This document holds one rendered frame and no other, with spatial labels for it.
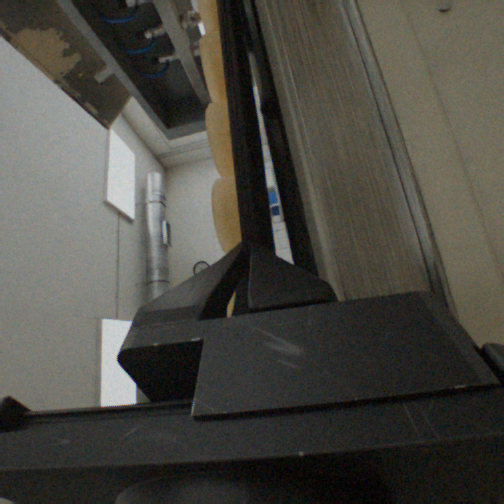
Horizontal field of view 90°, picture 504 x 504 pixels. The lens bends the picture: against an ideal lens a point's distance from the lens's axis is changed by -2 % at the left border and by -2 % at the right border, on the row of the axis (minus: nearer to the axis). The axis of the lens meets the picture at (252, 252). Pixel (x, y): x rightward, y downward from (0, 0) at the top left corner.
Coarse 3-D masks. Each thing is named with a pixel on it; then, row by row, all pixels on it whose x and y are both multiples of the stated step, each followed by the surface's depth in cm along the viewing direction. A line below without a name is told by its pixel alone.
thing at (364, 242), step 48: (288, 0) 18; (336, 0) 18; (288, 48) 18; (336, 48) 17; (288, 96) 17; (336, 96) 17; (288, 144) 16; (336, 144) 16; (384, 144) 16; (336, 192) 16; (384, 192) 15; (336, 240) 15; (384, 240) 15; (336, 288) 15; (384, 288) 14
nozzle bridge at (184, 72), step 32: (64, 0) 38; (96, 0) 46; (160, 0) 44; (96, 32) 44; (128, 32) 53; (192, 32) 62; (128, 64) 55; (160, 64) 61; (192, 64) 57; (160, 96) 71; (192, 96) 73; (160, 128) 71; (192, 128) 73
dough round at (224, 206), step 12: (216, 180) 15; (228, 180) 15; (216, 192) 14; (228, 192) 14; (216, 204) 14; (228, 204) 14; (216, 216) 14; (228, 216) 14; (216, 228) 15; (228, 228) 14; (228, 240) 15; (240, 240) 15
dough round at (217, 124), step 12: (216, 108) 16; (216, 120) 16; (228, 120) 15; (216, 132) 16; (228, 132) 15; (216, 144) 16; (228, 144) 16; (216, 156) 16; (228, 156) 16; (216, 168) 17; (228, 168) 17
